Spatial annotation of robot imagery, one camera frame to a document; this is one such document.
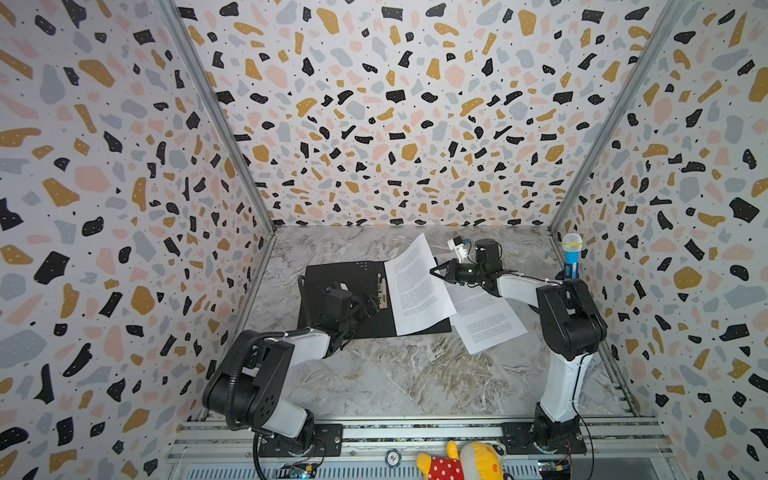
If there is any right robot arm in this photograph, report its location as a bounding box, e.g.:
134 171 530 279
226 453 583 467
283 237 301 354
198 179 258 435
429 233 607 453

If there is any printed paper sheet bottom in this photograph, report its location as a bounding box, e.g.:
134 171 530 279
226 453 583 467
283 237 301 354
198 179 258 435
447 284 527 355

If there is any round badge on rail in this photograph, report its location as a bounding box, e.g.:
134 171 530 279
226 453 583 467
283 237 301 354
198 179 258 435
385 449 402 469

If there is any blue toy microphone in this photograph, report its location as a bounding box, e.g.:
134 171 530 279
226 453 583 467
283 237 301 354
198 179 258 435
561 233 584 279

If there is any orange folder black inside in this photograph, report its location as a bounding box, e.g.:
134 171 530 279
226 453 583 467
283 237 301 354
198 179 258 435
298 257 456 340

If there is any yellow red plush toy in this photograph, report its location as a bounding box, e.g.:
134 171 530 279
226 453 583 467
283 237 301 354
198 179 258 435
416 441 504 480

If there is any black corrugated cable hose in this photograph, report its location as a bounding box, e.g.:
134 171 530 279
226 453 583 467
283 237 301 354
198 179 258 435
224 275 337 480

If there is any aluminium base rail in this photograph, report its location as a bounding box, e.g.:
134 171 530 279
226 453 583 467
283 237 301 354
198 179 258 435
160 416 684 479

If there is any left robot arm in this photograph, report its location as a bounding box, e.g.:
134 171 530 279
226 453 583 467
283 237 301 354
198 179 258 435
202 288 380 450

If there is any green circuit board left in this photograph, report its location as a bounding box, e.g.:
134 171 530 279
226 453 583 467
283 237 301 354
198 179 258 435
276 462 318 479

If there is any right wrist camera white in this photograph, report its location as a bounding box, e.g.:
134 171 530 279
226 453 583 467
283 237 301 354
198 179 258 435
447 236 473 263

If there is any printed paper sheet top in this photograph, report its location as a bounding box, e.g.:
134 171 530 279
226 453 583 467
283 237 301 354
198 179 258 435
384 234 457 336

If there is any circuit board right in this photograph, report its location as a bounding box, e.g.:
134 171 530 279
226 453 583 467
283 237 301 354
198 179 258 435
537 460 572 480

